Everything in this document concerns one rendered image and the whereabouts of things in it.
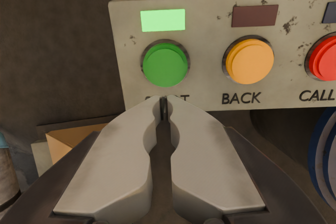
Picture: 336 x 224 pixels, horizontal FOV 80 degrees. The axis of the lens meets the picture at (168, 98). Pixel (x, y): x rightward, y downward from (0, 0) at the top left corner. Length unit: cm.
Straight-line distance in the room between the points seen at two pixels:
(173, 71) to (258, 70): 7
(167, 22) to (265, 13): 8
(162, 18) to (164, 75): 5
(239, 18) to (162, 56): 7
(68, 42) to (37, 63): 15
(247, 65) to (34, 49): 86
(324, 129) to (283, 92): 26
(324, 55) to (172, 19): 13
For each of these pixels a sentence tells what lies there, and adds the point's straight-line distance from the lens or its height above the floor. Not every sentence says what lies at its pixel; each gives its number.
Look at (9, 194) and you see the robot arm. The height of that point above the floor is 35.
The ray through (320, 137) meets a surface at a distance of 49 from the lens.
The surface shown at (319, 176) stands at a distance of 52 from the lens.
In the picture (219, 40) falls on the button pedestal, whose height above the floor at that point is 61.
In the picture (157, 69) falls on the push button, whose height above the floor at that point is 61.
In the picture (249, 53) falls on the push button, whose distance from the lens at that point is 19.
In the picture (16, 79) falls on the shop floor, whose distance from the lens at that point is 100.
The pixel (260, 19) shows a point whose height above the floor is 61.
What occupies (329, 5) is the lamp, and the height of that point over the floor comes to 62.
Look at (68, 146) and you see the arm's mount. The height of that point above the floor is 32.
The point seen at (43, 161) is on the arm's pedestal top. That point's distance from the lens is 87.
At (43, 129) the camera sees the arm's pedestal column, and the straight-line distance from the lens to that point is 96.
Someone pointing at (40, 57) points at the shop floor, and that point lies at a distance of 94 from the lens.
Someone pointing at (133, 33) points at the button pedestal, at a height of 61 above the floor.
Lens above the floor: 79
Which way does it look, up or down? 81 degrees down
